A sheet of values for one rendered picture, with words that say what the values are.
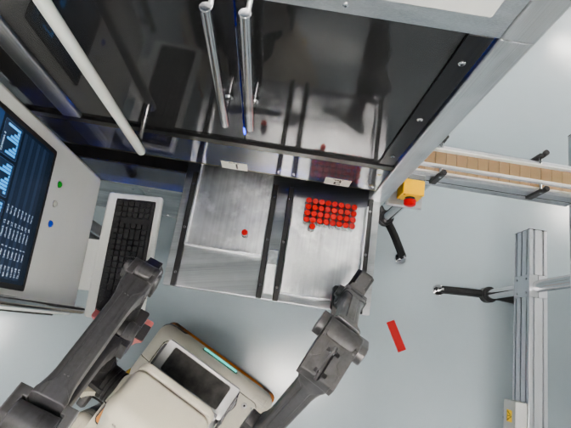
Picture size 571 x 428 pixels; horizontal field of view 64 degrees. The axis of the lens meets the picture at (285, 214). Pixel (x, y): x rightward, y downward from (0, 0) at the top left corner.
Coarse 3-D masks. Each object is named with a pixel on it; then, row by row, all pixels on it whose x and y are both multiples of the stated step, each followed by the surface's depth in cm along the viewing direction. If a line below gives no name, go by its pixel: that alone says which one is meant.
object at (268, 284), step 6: (270, 252) 150; (276, 252) 150; (270, 258) 152; (276, 258) 152; (270, 264) 154; (270, 270) 153; (270, 276) 153; (264, 282) 152; (270, 282) 152; (264, 288) 152; (270, 288) 152
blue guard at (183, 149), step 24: (48, 120) 134; (96, 144) 148; (120, 144) 145; (144, 144) 141; (168, 144) 138; (192, 144) 136; (216, 144) 133; (264, 168) 146; (288, 168) 143; (312, 168) 140; (336, 168) 137; (360, 168) 134
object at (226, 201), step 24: (216, 168) 162; (216, 192) 159; (240, 192) 160; (264, 192) 160; (192, 216) 156; (216, 216) 157; (240, 216) 158; (264, 216) 158; (192, 240) 155; (216, 240) 155; (240, 240) 155
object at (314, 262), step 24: (360, 216) 160; (288, 240) 153; (312, 240) 157; (336, 240) 157; (360, 240) 158; (288, 264) 154; (312, 264) 155; (336, 264) 155; (360, 264) 153; (288, 288) 152; (312, 288) 153
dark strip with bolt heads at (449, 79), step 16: (464, 48) 77; (480, 48) 76; (448, 64) 82; (464, 64) 80; (448, 80) 86; (432, 96) 92; (448, 96) 92; (416, 112) 99; (432, 112) 98; (416, 128) 106; (400, 144) 116; (384, 160) 127
